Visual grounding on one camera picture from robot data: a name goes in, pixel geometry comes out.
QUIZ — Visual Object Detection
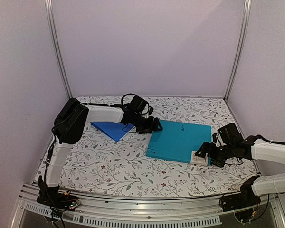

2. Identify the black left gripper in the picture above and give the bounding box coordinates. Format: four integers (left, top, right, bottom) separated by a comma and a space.
132, 113, 162, 134

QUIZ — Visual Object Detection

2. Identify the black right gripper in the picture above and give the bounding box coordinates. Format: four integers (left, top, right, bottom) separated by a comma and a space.
195, 142, 235, 168

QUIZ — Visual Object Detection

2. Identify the teal box with label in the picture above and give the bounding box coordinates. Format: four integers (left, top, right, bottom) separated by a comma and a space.
146, 120, 212, 166

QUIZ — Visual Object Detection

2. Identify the blue ring binder folder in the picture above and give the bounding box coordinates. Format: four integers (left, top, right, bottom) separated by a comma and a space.
91, 122, 135, 142

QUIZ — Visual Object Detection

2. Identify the right arm base board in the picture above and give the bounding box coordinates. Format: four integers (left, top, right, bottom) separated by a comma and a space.
219, 191, 261, 212

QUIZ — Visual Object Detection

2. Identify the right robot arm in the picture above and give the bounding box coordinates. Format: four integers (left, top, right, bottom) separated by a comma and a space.
195, 123, 285, 207

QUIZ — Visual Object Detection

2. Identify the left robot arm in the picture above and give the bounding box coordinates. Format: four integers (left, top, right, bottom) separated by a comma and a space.
38, 95, 163, 206

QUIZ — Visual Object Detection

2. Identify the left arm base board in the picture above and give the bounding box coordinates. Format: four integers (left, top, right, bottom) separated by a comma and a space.
37, 190, 81, 211

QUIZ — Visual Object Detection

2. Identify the floral table cloth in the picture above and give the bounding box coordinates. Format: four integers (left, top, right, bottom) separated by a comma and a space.
59, 97, 259, 198

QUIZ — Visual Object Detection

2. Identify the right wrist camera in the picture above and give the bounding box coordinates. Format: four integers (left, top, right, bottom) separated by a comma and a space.
212, 133, 222, 145

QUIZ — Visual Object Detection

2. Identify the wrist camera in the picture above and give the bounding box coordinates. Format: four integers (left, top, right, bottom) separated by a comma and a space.
212, 133, 222, 145
147, 106, 154, 116

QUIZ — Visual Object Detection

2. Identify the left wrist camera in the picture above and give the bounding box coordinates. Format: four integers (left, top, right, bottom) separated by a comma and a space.
147, 106, 154, 116

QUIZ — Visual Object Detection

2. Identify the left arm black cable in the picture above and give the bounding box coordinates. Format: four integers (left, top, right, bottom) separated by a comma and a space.
121, 93, 138, 107

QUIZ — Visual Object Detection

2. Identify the aluminium front rail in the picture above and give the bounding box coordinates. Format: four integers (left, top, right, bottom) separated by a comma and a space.
11, 184, 285, 228

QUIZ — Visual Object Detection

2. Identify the right aluminium frame post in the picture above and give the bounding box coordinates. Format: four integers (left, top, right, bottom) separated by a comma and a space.
224, 0, 252, 103

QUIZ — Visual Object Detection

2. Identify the aluminium frame post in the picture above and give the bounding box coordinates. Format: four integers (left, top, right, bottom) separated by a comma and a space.
224, 0, 252, 103
44, 0, 73, 98

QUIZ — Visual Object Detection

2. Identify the left aluminium frame post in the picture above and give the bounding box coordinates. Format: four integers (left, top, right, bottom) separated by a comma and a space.
44, 0, 73, 98

